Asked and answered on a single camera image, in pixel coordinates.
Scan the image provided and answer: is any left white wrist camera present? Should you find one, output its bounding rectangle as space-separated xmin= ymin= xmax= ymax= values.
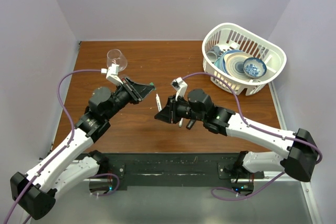
xmin=100 ymin=64 xmax=122 ymax=86

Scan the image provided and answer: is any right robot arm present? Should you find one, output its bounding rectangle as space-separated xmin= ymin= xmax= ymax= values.
xmin=154 ymin=89 xmax=319 ymax=182

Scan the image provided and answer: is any light blue plate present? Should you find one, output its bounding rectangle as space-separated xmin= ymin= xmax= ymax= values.
xmin=214 ymin=51 xmax=232 ymax=74

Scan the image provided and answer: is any clear wine glass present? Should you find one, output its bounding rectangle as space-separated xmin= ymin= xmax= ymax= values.
xmin=107 ymin=49 xmax=128 ymax=72

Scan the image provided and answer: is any black marker pen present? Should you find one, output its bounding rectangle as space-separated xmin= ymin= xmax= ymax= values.
xmin=186 ymin=119 xmax=196 ymax=130

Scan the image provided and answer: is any white pen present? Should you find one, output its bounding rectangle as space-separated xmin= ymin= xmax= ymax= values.
xmin=155 ymin=94 xmax=162 ymax=112
xmin=178 ymin=119 xmax=183 ymax=127

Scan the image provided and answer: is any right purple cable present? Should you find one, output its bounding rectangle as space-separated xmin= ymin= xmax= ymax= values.
xmin=182 ymin=71 xmax=323 ymax=201

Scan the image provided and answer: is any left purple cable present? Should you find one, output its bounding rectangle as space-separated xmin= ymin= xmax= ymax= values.
xmin=0 ymin=68 xmax=121 ymax=224

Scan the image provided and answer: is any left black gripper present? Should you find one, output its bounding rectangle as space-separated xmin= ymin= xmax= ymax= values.
xmin=104 ymin=76 xmax=154 ymax=120

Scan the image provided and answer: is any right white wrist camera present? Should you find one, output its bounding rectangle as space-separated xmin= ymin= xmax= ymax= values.
xmin=171 ymin=77 xmax=187 ymax=100

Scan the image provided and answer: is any white plastic dish basket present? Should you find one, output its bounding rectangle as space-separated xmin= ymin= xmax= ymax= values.
xmin=202 ymin=23 xmax=287 ymax=96

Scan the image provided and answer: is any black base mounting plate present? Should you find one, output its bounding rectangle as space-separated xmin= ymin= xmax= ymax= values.
xmin=89 ymin=151 xmax=264 ymax=190

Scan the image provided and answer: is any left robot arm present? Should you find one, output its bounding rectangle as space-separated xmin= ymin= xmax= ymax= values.
xmin=10 ymin=78 xmax=155 ymax=220

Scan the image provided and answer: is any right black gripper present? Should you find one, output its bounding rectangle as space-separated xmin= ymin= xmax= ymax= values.
xmin=155 ymin=94 xmax=205 ymax=124

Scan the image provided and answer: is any beige blue plate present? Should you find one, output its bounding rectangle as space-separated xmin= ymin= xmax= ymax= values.
xmin=226 ymin=52 xmax=250 ymax=81

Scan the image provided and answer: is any purple cable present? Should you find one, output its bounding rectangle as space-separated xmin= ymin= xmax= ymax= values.
xmin=182 ymin=71 xmax=323 ymax=201
xmin=0 ymin=68 xmax=121 ymax=224

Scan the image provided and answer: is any blue patterned bowl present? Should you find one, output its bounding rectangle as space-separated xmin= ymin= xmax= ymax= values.
xmin=243 ymin=57 xmax=267 ymax=79

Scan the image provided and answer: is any grey mug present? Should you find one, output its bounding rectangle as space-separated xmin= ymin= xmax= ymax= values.
xmin=206 ymin=46 xmax=224 ymax=63

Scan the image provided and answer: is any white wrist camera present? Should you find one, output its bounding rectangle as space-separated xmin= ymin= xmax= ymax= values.
xmin=171 ymin=77 xmax=187 ymax=100
xmin=100 ymin=64 xmax=122 ymax=86

